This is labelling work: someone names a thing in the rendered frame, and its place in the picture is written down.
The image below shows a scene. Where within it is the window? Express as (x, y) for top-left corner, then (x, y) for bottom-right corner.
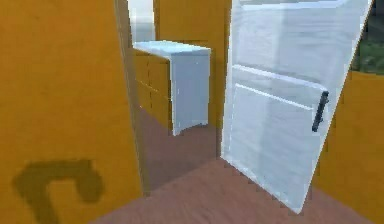
(349, 0), (384, 76)

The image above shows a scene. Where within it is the white chest of drawers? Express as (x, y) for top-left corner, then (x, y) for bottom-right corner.
(132, 40), (212, 137)

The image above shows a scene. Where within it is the white room door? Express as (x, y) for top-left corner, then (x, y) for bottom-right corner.
(220, 0), (374, 215)

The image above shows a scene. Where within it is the black door handle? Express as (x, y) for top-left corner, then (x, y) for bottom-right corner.
(311, 90), (330, 133)

